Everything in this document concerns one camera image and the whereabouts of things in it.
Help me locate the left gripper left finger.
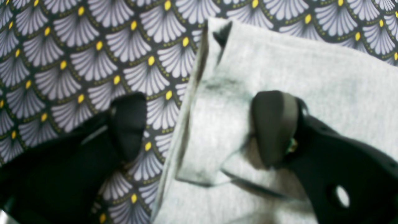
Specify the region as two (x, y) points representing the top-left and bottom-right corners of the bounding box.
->
(1, 93), (147, 224)

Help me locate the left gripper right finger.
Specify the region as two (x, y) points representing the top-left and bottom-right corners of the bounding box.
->
(251, 91), (398, 224)

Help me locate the light grey T-shirt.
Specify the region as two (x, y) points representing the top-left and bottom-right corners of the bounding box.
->
(151, 18), (397, 224)

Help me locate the fan-patterned purple tablecloth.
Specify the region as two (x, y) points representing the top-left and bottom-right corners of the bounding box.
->
(0, 0), (397, 224)

